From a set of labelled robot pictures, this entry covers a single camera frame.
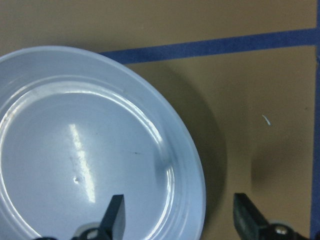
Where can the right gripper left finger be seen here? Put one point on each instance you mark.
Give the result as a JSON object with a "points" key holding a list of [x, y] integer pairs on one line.
{"points": [[112, 225]]}

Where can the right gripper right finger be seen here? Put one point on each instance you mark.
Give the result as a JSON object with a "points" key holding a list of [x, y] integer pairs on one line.
{"points": [[251, 224]]}

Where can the blue plate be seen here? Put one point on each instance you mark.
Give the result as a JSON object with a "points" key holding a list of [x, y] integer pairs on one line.
{"points": [[77, 128]]}

